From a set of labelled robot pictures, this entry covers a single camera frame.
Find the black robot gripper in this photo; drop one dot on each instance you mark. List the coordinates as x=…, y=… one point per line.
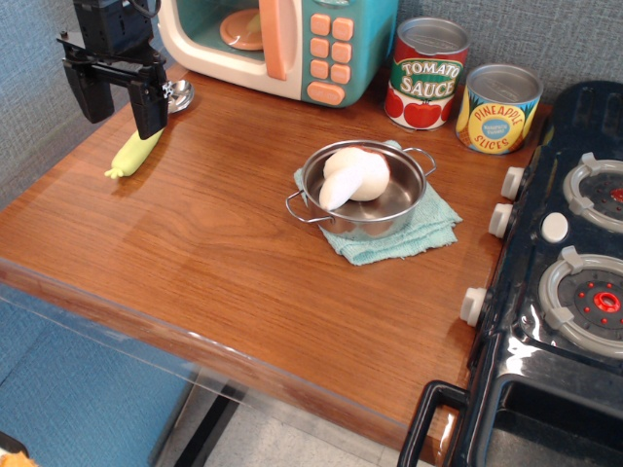
x=113, y=46

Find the white plush mushroom brown cap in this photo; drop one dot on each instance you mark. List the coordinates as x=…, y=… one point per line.
x=353, y=173

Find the teal toy microwave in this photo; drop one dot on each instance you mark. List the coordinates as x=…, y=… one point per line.
x=321, y=52

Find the small steel pot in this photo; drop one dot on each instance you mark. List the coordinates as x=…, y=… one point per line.
x=364, y=220

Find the tomato sauce can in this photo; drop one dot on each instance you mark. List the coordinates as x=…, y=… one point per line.
x=428, y=61

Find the teal folded cloth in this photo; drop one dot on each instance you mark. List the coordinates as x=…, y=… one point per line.
x=432, y=227

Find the pineapple slices can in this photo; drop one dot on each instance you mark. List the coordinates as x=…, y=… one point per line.
x=498, y=106

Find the orange plush toy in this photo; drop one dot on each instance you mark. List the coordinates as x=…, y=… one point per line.
x=16, y=459

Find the black toy stove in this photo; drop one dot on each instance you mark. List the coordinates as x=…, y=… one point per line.
x=545, y=386

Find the spoon with green handle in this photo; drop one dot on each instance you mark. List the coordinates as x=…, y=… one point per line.
x=136, y=150

